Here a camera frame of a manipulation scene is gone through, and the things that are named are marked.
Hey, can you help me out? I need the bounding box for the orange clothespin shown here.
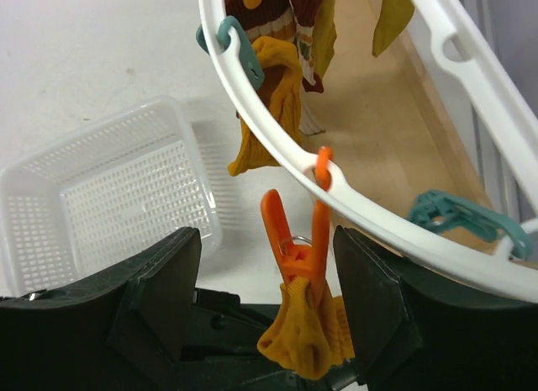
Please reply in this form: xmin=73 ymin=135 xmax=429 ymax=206
xmin=260 ymin=145 xmax=335 ymax=308

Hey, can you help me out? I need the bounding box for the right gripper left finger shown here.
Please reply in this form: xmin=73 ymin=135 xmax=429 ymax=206
xmin=1 ymin=227 xmax=202 ymax=390

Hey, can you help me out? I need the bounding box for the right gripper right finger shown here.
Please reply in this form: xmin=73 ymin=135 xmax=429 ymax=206
xmin=333 ymin=227 xmax=537 ymax=390

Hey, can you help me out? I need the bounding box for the olive yellow sock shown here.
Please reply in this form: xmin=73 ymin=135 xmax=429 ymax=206
xmin=372 ymin=0 xmax=415 ymax=57

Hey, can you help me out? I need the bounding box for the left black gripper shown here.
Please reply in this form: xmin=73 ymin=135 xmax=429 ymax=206
xmin=176 ymin=288 xmax=361 ymax=391

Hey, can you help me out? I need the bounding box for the wooden drying rack frame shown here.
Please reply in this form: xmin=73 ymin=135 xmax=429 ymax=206
xmin=293 ymin=0 xmax=538 ymax=266

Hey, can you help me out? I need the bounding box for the teal clothespin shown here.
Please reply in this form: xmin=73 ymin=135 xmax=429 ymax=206
xmin=196 ymin=16 xmax=265 ymax=95

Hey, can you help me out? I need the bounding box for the mustard sock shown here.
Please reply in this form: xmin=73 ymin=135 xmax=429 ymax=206
xmin=257 ymin=277 xmax=355 ymax=380
xmin=228 ymin=36 xmax=303 ymax=177

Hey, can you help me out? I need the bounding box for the teal clip empty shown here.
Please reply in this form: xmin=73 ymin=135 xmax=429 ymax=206
xmin=408 ymin=189 xmax=534 ymax=259

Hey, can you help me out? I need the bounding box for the white round sock hanger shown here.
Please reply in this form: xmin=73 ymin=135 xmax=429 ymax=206
xmin=198 ymin=0 xmax=537 ymax=303

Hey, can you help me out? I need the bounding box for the white plastic basket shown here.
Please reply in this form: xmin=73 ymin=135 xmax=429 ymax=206
xmin=1 ymin=97 xmax=223 ymax=296

